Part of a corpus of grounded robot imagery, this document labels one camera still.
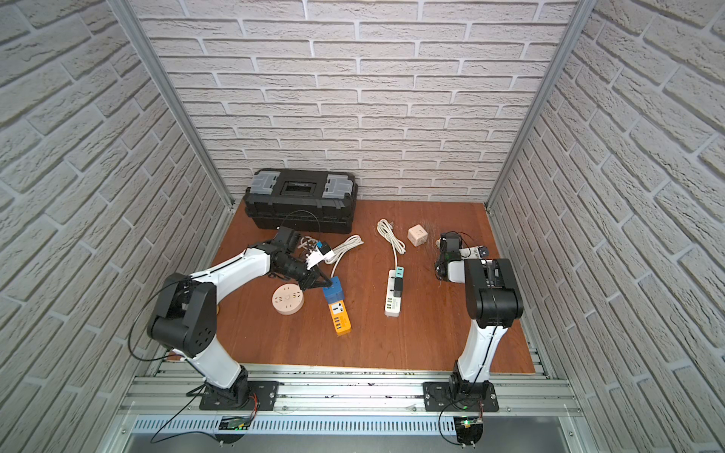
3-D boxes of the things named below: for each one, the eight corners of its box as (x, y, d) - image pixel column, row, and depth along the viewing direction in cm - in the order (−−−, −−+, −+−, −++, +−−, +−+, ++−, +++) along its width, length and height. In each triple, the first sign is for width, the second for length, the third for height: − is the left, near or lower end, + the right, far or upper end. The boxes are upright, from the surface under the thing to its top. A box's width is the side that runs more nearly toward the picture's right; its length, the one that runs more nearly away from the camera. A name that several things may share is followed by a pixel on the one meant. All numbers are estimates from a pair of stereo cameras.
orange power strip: (336, 337, 85) (335, 334, 83) (329, 307, 91) (328, 304, 89) (353, 332, 86) (352, 329, 84) (345, 303, 92) (344, 299, 90)
